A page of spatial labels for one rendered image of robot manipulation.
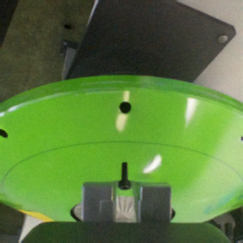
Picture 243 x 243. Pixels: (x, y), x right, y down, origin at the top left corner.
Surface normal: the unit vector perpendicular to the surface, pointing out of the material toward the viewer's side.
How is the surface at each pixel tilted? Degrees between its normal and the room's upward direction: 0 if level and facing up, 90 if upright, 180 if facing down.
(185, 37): 0
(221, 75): 0
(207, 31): 0
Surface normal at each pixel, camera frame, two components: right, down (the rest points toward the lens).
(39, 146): -0.20, 0.56
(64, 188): -0.10, 0.74
